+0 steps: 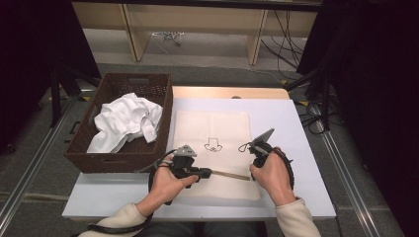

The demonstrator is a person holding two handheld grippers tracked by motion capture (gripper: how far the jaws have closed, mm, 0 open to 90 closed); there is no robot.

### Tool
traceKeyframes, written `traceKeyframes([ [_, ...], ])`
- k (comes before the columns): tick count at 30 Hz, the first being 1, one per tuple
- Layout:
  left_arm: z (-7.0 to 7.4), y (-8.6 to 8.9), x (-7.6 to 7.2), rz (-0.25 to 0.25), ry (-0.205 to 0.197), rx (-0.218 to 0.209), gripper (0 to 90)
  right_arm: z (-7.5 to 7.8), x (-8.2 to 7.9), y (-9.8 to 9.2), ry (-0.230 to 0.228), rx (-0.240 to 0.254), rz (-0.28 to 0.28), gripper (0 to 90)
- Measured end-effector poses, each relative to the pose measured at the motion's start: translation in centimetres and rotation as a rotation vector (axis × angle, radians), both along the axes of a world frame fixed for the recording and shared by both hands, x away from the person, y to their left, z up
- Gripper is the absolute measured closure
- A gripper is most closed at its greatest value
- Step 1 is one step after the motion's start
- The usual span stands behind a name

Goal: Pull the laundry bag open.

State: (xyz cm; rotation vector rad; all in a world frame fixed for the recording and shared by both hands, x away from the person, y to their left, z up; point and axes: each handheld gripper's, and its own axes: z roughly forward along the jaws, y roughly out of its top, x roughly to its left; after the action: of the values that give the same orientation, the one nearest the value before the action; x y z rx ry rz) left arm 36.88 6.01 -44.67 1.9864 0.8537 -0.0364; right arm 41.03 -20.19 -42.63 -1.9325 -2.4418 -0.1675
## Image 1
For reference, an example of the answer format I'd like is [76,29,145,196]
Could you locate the bundle of pale cables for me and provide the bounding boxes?
[151,31,186,46]

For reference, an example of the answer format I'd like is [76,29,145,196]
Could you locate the white shirt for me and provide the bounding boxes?
[86,92,164,155]

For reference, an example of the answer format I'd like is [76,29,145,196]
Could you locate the brown woven basket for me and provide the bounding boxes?
[63,72,174,175]

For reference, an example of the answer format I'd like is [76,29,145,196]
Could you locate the cream mesh laundry bag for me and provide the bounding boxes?
[171,110,262,201]

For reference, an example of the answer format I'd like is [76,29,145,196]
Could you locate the black floor cables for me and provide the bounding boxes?
[294,97,334,136]

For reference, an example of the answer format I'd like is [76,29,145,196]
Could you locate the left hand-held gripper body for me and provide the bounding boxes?
[169,144,200,190]

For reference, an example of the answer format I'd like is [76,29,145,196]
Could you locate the person's left hand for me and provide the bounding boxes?
[143,157,201,212]

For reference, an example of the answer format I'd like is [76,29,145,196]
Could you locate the hanging black cables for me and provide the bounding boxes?
[261,9,305,72]

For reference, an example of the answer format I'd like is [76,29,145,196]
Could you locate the beige wooden shelf unit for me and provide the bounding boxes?
[71,0,320,66]

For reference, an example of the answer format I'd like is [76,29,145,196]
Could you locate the black curtain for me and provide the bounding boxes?
[0,0,102,156]
[295,0,419,237]

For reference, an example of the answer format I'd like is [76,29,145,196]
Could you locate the person's right hand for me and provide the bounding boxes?
[249,146,296,207]

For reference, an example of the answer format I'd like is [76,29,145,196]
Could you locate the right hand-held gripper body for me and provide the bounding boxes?
[248,127,276,169]

